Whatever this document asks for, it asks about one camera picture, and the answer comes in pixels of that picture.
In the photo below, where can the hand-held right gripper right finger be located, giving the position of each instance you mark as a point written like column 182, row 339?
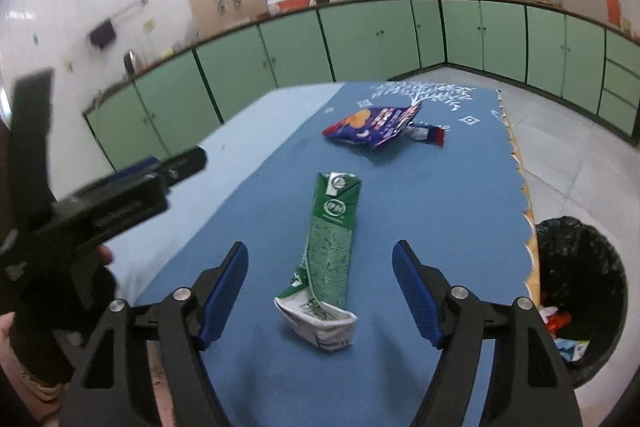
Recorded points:
column 415, row 294

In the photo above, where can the small red blue wrapper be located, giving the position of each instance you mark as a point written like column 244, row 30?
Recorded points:
column 425, row 134

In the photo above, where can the green base cabinets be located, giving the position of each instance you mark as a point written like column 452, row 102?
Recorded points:
column 300, row 52

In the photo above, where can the red basin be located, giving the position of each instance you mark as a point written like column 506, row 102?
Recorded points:
column 293, row 3

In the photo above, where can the blue red snack bag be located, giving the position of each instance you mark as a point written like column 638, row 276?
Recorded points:
column 370, row 127

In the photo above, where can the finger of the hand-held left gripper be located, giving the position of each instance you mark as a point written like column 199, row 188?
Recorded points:
column 185, row 162

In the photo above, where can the black trash bin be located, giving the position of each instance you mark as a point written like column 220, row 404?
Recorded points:
column 590, row 257

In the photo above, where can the brown board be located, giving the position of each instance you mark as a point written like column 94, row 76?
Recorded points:
column 250, row 19

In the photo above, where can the metal towel bar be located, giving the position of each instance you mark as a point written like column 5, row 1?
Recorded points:
column 131, row 7

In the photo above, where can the green carton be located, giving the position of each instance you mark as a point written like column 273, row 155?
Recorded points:
column 330, row 247

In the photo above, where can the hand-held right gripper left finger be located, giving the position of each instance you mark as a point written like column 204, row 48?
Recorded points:
column 225, row 294

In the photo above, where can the person's left forearm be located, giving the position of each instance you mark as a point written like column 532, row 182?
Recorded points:
column 20, row 357

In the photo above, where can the person's left hand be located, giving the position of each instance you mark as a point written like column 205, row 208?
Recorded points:
column 105, row 255

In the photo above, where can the dark towel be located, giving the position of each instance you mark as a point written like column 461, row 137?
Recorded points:
column 102, row 34

